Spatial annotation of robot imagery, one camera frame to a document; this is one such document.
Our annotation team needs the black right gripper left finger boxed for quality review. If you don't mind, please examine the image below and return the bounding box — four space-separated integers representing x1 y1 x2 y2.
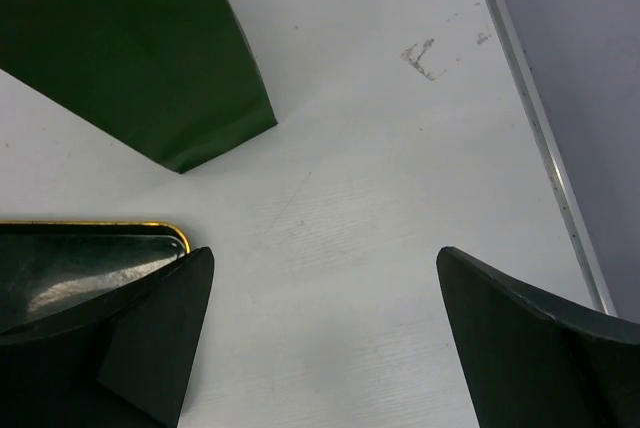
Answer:
1 247 215 427

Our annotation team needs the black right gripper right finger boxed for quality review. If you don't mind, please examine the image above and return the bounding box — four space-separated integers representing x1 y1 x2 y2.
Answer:
436 247 639 427

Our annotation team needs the green paper bag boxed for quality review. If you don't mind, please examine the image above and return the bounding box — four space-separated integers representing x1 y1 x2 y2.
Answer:
1 0 277 173

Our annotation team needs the dark green tray gold rim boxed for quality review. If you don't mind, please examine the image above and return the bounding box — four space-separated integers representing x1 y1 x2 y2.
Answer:
1 220 191 334

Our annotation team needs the aluminium table edge rail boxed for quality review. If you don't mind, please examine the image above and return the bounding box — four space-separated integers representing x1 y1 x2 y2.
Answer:
485 0 618 317

